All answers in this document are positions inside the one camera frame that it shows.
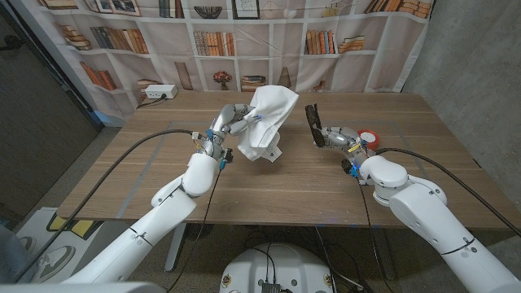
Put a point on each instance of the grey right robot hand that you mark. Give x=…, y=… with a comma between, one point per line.
x=346, y=136

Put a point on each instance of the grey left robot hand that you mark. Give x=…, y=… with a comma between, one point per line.
x=224, y=122

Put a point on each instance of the black sunglasses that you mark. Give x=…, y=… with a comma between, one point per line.
x=312, y=116

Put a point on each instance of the white cloth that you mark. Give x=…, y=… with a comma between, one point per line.
x=272, y=106

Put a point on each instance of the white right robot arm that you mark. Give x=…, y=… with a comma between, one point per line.
x=427, y=215

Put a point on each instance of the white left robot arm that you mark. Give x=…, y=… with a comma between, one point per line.
x=163, y=215

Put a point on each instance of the red ribbon reel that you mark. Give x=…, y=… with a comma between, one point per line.
x=372, y=140

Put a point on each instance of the printed bookshelf backdrop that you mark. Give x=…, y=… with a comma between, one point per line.
x=203, y=61

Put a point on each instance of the white power strip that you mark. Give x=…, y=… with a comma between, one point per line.
x=160, y=91

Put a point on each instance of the black ribbed round object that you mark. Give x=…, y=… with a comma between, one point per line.
x=193, y=231

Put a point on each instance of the grey table leg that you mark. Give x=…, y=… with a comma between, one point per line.
x=382, y=252
x=175, y=252

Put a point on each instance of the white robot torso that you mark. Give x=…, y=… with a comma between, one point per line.
x=281, y=264

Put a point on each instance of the grey ribbed module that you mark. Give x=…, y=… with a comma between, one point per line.
x=270, y=287

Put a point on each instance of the person in blue jeans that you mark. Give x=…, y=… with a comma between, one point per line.
x=16, y=260

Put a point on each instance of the yellow panel with black frame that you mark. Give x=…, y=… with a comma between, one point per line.
x=83, y=228

